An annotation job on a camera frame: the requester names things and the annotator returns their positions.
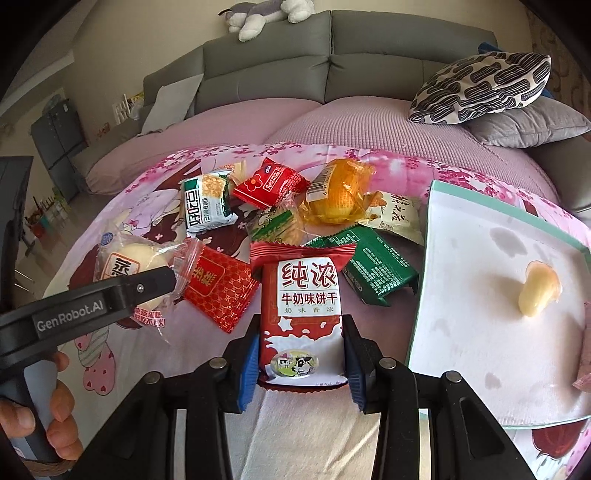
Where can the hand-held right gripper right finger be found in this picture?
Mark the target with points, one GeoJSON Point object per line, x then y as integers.
{"type": "Point", "coordinates": [358, 369]}

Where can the black white patterned pillow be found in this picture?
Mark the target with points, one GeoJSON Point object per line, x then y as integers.
{"type": "Point", "coordinates": [480, 87]}

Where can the cream rice cracker packet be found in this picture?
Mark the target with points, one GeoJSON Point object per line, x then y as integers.
{"type": "Point", "coordinates": [397, 212]}

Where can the red gold patterned cake packet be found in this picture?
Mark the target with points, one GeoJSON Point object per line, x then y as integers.
{"type": "Point", "coordinates": [217, 286]}

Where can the white tray with teal rim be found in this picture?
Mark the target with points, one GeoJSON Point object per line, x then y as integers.
{"type": "Point", "coordinates": [461, 300]}

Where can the light grey pillow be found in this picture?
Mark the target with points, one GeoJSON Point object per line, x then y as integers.
{"type": "Point", "coordinates": [171, 106]}

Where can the clear steamed bun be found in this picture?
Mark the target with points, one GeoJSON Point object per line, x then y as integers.
{"type": "Point", "coordinates": [124, 258]}

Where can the grey sofa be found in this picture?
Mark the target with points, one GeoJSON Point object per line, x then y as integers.
{"type": "Point", "coordinates": [369, 55]}

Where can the pink printed blanket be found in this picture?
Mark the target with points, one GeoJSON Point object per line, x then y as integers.
{"type": "Point", "coordinates": [152, 203]}

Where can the red white milk biscuit packet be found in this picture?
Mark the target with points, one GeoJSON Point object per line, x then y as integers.
{"type": "Point", "coordinates": [302, 295]}

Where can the small red snack packet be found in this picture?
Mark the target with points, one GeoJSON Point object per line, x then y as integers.
{"type": "Point", "coordinates": [268, 182]}

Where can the clear cracker packet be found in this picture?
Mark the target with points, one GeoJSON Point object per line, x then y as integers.
{"type": "Point", "coordinates": [277, 221]}

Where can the orange wrapped cake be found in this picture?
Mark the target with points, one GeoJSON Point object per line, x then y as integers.
{"type": "Point", "coordinates": [337, 194]}

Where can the dark grey pillow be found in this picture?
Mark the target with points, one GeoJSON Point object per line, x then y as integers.
{"type": "Point", "coordinates": [531, 127]}

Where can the pink snack packet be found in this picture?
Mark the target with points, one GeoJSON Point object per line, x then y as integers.
{"type": "Point", "coordinates": [584, 381]}

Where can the colourful toy pile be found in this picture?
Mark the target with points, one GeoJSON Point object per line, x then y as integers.
{"type": "Point", "coordinates": [44, 216]}

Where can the person's left hand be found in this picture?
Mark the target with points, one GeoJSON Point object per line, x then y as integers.
{"type": "Point", "coordinates": [63, 401]}

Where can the pink sofa cover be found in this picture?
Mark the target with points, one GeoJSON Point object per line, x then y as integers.
{"type": "Point", "coordinates": [351, 124]}

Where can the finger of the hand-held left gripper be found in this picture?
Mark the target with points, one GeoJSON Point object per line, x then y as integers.
{"type": "Point", "coordinates": [147, 285]}

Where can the dark flat panel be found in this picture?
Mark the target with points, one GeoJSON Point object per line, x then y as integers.
{"type": "Point", "coordinates": [14, 198]}

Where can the yellow jelly cup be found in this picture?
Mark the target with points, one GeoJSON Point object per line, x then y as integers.
{"type": "Point", "coordinates": [535, 290]}

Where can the dark green snack packet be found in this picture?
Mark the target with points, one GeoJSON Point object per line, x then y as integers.
{"type": "Point", "coordinates": [378, 267]}

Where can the yellow white snack packet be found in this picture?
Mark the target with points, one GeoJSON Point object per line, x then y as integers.
{"type": "Point", "coordinates": [239, 168]}

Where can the white magazine rack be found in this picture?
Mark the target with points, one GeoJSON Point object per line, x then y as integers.
{"type": "Point", "coordinates": [125, 108]}

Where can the beige patterned curtain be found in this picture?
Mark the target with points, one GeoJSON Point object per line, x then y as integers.
{"type": "Point", "coordinates": [561, 41]}

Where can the grey white plush toy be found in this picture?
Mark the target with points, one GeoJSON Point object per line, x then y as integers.
{"type": "Point", "coordinates": [258, 14]}

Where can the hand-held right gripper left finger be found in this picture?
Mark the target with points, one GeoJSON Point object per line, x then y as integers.
{"type": "Point", "coordinates": [247, 369]}

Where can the grey refrigerator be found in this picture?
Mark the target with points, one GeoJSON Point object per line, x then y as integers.
{"type": "Point", "coordinates": [55, 147]}

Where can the green white snack packet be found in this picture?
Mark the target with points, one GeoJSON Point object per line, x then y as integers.
{"type": "Point", "coordinates": [205, 203]}

